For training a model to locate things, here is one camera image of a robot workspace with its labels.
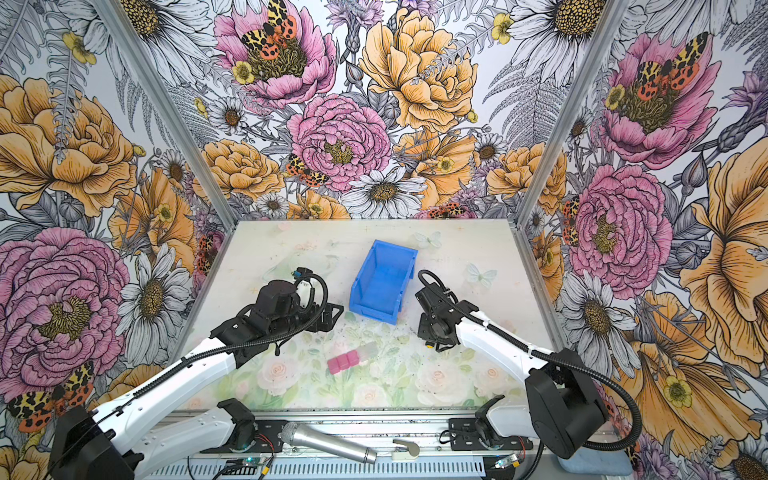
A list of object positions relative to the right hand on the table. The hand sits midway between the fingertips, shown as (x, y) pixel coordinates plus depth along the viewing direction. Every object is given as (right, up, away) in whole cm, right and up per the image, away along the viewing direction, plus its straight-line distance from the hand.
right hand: (429, 339), depth 86 cm
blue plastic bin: (-15, +12, +16) cm, 26 cm away
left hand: (-28, +8, -6) cm, 30 cm away
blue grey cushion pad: (+34, -23, -17) cm, 45 cm away
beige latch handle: (-7, -22, -14) cm, 27 cm away
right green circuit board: (+15, -25, -14) cm, 32 cm away
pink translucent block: (-24, -6, 0) cm, 25 cm away
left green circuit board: (-43, -24, -14) cm, 52 cm away
